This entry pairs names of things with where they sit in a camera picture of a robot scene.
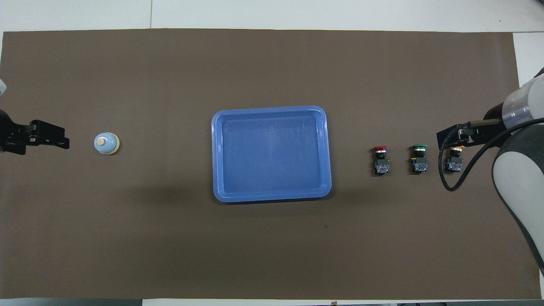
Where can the brown table mat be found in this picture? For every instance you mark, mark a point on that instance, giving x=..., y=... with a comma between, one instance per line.
x=272, y=255

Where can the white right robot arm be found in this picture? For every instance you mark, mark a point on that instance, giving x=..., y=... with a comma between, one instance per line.
x=520, y=178

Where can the blue plastic tray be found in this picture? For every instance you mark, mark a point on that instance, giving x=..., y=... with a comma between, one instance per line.
x=272, y=153

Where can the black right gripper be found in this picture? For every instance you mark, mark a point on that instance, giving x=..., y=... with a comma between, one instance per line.
x=494, y=114

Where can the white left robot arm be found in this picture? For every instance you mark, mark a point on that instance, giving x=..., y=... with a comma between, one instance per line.
x=2, y=87

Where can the red push button switch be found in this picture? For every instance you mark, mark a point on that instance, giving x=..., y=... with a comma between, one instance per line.
x=381, y=163

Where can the yellow push button switch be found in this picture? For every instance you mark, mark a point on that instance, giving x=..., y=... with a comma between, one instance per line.
x=453, y=163

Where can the green push button switch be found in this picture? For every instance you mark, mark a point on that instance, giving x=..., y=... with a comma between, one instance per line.
x=419, y=163

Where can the light blue call bell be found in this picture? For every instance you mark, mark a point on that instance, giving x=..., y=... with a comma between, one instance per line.
x=106, y=143

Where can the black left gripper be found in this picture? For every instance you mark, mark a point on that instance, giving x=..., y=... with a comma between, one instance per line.
x=10, y=131

